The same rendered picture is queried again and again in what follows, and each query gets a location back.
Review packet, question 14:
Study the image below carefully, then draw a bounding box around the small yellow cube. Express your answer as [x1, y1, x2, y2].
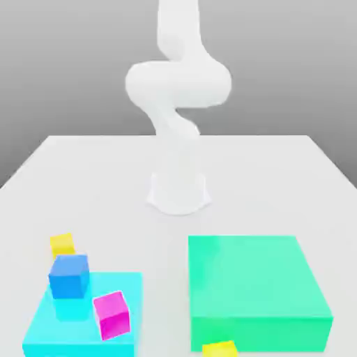
[202, 340, 239, 357]
[50, 232, 77, 260]

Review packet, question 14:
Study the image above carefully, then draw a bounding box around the small blue cube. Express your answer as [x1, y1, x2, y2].
[47, 254, 91, 300]

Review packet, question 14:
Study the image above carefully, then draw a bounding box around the small magenta cube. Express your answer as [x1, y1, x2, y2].
[92, 290, 132, 342]

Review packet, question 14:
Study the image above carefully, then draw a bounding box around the small cyan cube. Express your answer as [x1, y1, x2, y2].
[52, 289, 93, 322]

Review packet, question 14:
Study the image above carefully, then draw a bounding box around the large green box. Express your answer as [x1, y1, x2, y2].
[188, 235, 335, 354]

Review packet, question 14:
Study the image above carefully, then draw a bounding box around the large cyan box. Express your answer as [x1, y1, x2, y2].
[22, 271, 144, 357]

